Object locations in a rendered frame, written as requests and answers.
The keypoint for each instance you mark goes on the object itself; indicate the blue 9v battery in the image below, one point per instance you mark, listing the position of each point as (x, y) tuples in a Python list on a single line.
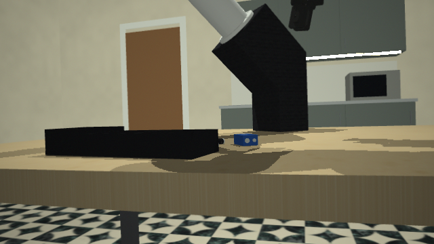
[(246, 139)]

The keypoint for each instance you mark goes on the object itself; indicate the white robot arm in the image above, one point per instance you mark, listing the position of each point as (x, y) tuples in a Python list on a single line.
[(226, 16)]

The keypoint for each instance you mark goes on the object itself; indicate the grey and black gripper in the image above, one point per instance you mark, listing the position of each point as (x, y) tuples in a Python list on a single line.
[(301, 14)]

